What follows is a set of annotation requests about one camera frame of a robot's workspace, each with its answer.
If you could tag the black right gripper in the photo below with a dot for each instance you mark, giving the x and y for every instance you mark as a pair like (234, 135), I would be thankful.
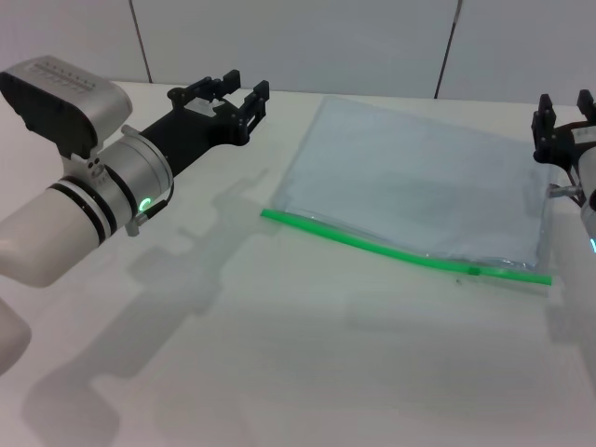
(570, 144)

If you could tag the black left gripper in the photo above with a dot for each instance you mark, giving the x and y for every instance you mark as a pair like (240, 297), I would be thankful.
(195, 132)

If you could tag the clear document bag green zipper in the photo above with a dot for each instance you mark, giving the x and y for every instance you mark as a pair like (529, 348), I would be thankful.
(410, 186)

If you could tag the green zipper slider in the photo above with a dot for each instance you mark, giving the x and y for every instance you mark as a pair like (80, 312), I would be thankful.
(473, 271)

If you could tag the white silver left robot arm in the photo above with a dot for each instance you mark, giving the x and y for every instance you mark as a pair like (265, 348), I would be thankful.
(51, 223)

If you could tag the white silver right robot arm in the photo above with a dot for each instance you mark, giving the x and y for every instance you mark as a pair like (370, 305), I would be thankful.
(589, 195)

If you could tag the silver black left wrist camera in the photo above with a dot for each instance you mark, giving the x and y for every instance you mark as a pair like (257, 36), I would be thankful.
(70, 100)

